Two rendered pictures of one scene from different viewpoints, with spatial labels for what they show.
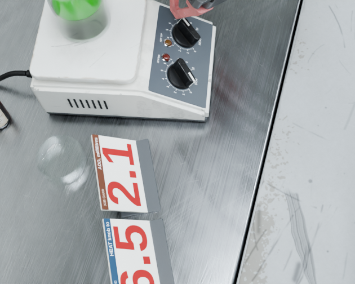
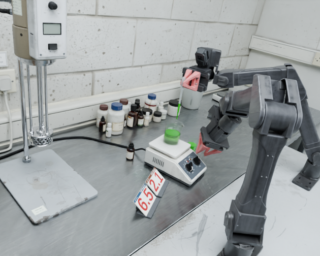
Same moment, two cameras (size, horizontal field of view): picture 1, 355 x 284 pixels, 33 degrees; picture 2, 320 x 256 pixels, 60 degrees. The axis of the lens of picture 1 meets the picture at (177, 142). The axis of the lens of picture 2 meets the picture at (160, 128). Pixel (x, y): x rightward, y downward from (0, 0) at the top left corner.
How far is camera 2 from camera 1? 0.48 m
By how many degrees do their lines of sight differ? 40
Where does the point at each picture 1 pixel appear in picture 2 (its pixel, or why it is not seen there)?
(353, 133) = not seen: hidden behind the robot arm
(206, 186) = (179, 199)
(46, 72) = (153, 145)
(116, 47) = (175, 149)
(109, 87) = (167, 157)
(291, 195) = (205, 215)
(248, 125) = (202, 194)
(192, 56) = (195, 167)
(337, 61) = not seen: hidden behind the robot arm
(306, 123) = (221, 202)
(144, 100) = (174, 166)
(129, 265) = (143, 198)
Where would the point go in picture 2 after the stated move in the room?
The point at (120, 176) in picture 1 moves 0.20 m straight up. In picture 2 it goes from (155, 181) to (165, 127)
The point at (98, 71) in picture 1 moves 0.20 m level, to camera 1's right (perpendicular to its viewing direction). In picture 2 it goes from (167, 151) to (223, 168)
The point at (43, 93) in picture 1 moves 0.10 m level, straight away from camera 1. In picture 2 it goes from (148, 151) to (148, 138)
